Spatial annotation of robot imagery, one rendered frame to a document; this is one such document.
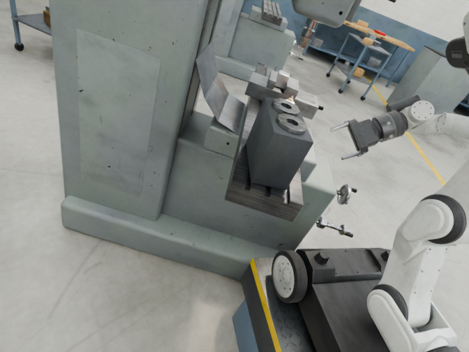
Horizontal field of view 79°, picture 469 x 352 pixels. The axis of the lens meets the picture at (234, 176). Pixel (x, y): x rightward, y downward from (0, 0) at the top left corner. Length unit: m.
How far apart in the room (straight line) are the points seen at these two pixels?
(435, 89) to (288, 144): 5.03
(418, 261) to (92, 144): 1.32
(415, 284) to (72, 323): 1.34
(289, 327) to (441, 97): 5.09
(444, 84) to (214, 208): 4.83
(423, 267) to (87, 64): 1.32
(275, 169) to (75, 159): 0.99
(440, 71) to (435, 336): 4.83
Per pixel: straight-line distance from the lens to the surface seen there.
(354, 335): 1.18
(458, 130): 1.14
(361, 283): 1.34
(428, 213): 0.99
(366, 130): 1.05
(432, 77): 5.63
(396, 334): 1.12
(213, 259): 1.61
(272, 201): 0.89
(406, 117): 1.08
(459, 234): 1.00
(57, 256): 1.73
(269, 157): 0.82
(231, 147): 1.26
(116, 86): 1.22
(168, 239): 1.57
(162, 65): 1.12
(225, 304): 1.66
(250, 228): 1.59
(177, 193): 1.51
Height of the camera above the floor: 1.43
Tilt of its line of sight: 37 degrees down
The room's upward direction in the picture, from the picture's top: 22 degrees clockwise
